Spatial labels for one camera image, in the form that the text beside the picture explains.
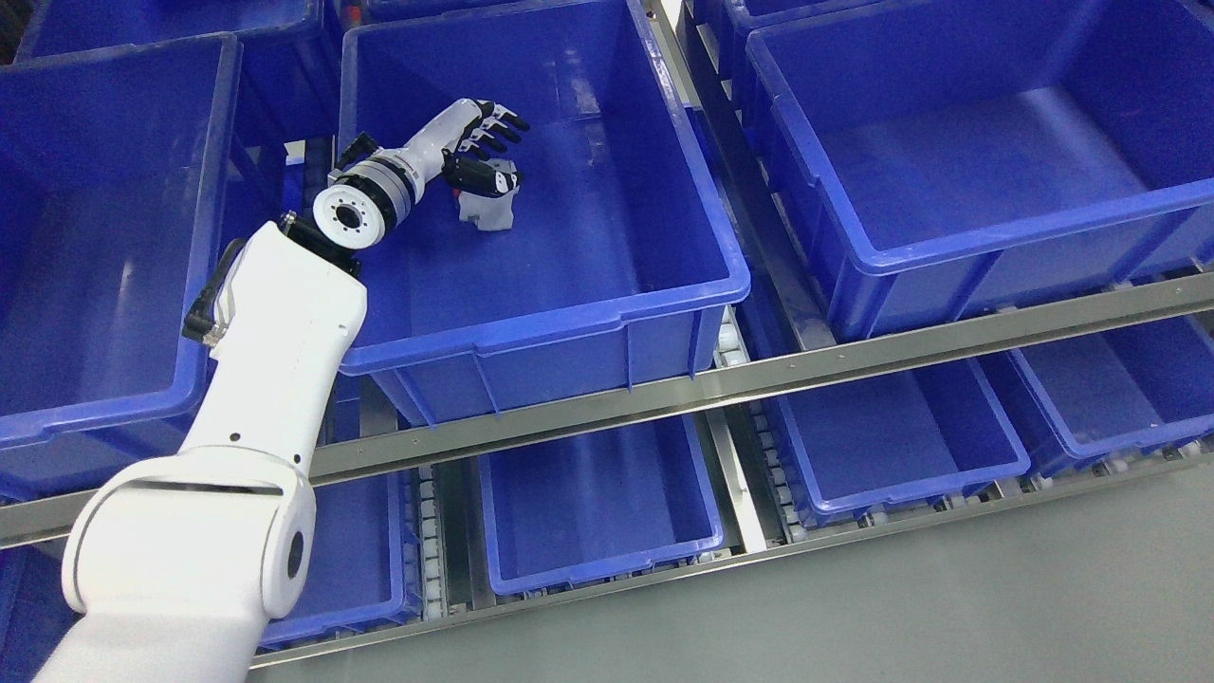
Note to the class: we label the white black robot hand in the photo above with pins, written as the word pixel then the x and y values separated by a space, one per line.
pixel 458 144

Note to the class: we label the grey circuit breaker red switch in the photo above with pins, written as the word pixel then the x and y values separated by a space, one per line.
pixel 488 213

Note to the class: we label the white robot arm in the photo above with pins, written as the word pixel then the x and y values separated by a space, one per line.
pixel 177 565

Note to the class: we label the metal shelf rack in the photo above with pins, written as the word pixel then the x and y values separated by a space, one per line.
pixel 836 362

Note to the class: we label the blue bin upper middle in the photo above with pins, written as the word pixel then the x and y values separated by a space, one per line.
pixel 620 260

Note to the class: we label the blue bin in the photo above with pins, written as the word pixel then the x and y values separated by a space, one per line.
pixel 1077 401
pixel 892 441
pixel 115 174
pixel 594 506
pixel 620 260
pixel 365 565
pixel 939 160

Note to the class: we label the blue bin upper left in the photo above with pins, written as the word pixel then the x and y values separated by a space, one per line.
pixel 115 174

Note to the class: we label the blue bin lower middle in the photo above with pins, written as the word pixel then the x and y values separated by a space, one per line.
pixel 594 506

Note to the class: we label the blue bin lower left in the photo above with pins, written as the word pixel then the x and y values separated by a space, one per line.
pixel 365 565

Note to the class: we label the blue bin upper right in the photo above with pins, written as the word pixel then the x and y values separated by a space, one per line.
pixel 939 160

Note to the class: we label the blue bin lower far right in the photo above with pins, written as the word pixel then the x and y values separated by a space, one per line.
pixel 1077 401

